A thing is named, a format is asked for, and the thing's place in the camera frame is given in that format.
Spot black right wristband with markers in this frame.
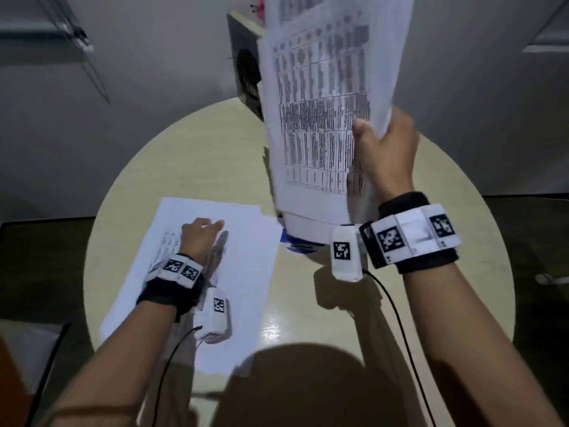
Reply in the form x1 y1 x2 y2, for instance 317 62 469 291
359 192 462 275

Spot person's left hand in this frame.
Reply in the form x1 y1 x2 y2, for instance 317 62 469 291
179 217 226 266

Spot black wristband with markers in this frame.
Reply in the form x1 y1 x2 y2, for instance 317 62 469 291
359 192 462 275
136 253 206 321

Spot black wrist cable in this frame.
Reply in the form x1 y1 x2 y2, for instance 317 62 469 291
362 269 439 427
151 325 203 427

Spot round beige table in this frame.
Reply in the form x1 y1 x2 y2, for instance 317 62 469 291
83 97 516 427

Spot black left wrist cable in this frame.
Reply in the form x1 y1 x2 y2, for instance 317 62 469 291
151 325 203 427

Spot person's right forearm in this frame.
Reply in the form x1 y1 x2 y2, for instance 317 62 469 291
402 262 565 427

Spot grey window frame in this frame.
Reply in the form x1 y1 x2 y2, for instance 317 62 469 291
0 0 110 103

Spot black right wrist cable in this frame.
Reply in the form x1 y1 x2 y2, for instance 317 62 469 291
362 269 439 427

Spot person's right hand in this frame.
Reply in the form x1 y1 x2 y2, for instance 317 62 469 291
352 106 420 205

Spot black left wristband with markers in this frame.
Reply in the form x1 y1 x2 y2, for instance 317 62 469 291
136 253 206 321

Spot bundle of printed papers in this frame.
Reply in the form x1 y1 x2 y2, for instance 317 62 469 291
257 0 417 245

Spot person's left forearm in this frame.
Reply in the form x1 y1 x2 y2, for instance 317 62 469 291
44 302 178 427

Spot printed paper sheets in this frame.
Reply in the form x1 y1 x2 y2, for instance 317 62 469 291
98 196 284 377

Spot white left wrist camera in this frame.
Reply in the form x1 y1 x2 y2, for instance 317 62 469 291
195 286 232 344

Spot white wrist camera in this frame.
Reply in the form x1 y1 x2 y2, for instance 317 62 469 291
195 286 232 344
331 224 369 283

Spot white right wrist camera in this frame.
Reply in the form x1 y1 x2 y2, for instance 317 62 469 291
331 224 369 283

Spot small blue and white object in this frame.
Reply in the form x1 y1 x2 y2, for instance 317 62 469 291
284 233 321 255

